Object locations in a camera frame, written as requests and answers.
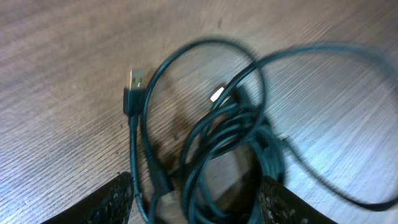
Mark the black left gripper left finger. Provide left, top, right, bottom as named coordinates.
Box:
left=44, top=172, right=134, bottom=224

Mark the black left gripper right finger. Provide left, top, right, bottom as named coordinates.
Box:
left=258, top=176, right=336, bottom=224

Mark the thin black USB cable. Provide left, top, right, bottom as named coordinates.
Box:
left=123, top=39, right=398, bottom=224

